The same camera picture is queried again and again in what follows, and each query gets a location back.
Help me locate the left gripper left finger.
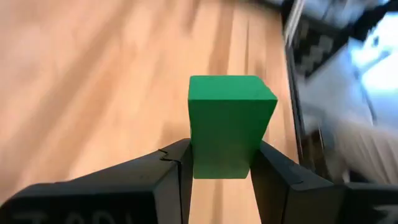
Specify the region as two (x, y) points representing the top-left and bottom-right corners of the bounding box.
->
(0, 138), (194, 224)

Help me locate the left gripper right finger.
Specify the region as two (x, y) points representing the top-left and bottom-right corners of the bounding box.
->
(250, 139), (398, 224)

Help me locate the green wedge block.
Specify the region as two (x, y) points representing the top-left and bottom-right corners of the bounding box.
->
(188, 75), (279, 180)

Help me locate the black aluminium table frame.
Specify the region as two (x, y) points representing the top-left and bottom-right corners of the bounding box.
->
(279, 0), (317, 175)

